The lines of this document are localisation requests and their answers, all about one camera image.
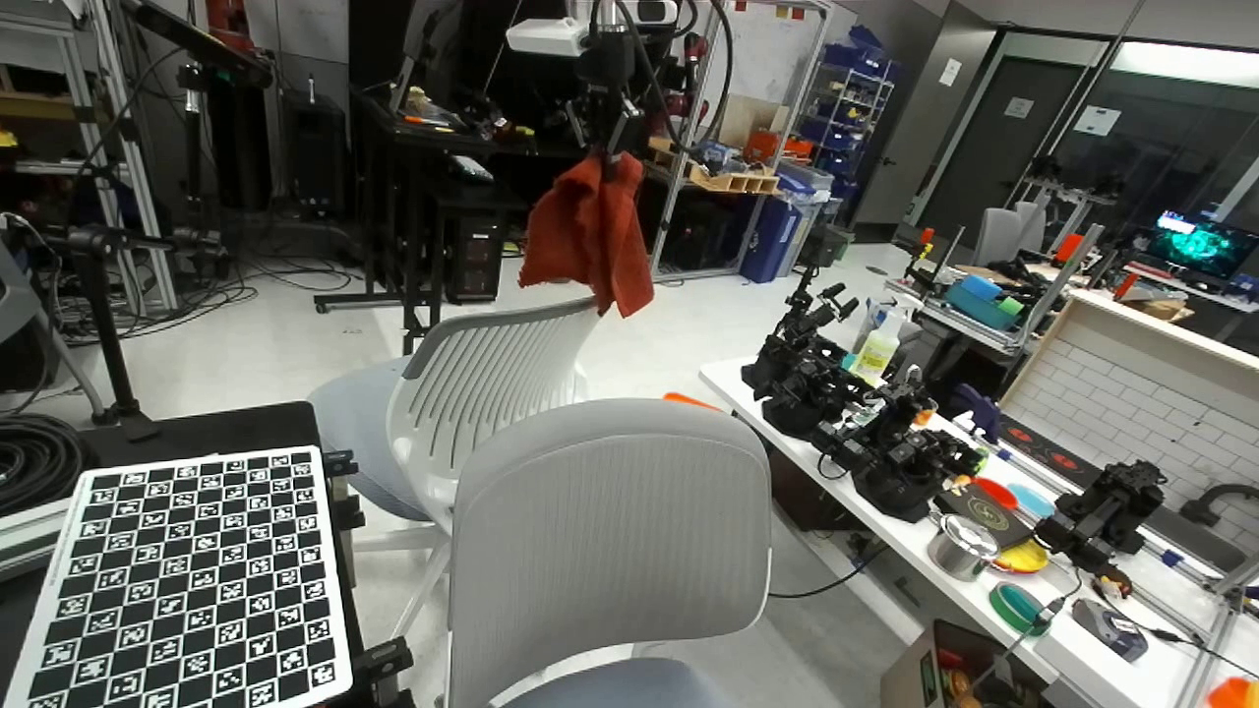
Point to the black gear pile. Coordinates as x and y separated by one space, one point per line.
912 465

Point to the orange floor marker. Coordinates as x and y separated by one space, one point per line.
691 399

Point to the shelf with blue bins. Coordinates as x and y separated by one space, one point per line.
850 104

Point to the yellow bowl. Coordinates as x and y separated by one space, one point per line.
1024 562

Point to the grey storage bin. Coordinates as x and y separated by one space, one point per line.
1003 233

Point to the black tripod stand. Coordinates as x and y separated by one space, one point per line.
112 342

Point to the red plate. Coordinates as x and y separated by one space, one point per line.
993 492

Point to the white brick-pattern panel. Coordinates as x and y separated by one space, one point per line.
1128 406

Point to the open box of items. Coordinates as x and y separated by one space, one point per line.
959 669

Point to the white board on frame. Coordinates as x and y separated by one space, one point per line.
771 60

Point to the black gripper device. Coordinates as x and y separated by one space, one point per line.
1107 507

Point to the cluttered wooden table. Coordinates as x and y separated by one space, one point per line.
742 180

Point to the light blue plate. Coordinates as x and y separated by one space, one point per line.
1034 502

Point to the monitor with green screen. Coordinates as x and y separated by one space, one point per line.
1197 245

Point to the orange object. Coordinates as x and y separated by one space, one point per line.
1237 696

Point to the green bowl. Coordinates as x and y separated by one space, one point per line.
1018 613

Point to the grey mesh-back office chair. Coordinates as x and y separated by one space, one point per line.
603 526
485 380

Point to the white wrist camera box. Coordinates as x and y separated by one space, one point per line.
550 39

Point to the black workbench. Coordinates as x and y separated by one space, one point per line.
420 171

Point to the metal cup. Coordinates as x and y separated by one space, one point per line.
959 547

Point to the black camera rig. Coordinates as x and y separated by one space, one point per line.
800 367

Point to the orange cloth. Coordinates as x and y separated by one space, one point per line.
582 237

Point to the metal shelf rack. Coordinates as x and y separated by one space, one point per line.
81 133

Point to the yellowish spray bottle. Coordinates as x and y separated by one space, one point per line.
876 351

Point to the blue barrel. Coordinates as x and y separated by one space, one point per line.
771 242

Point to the teal box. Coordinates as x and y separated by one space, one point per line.
981 301

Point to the black white calibration checkerboard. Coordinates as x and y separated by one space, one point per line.
184 591

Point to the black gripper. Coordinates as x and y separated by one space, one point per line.
611 75

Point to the grey handheld gadget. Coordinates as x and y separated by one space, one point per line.
1107 630

